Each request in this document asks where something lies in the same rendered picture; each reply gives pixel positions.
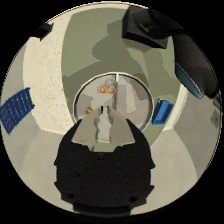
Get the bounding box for blue crate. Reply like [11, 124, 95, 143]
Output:
[150, 98, 174, 125]

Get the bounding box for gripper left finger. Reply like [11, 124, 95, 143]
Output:
[54, 106, 103, 166]

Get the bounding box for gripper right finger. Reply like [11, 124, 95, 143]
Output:
[107, 106, 155, 170]

